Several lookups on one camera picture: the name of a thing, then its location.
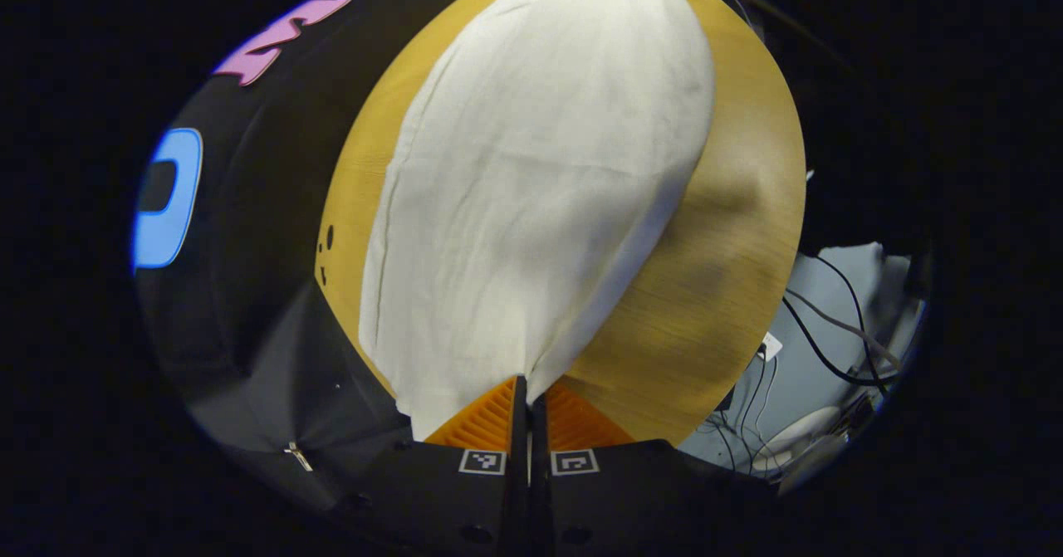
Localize black cable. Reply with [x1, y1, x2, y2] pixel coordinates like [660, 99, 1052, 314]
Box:
[781, 254, 896, 388]

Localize black backdrop cloth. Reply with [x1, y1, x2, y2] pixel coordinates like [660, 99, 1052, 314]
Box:
[133, 0, 516, 512]

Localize white jeans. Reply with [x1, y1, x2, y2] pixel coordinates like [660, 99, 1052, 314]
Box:
[359, 0, 717, 442]

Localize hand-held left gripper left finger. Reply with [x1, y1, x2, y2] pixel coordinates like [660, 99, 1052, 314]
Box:
[332, 376, 530, 555]

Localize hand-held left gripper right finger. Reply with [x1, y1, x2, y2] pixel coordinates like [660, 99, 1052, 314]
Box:
[530, 379, 733, 555]

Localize grey cable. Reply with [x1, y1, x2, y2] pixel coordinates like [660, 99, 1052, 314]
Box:
[785, 287, 903, 369]

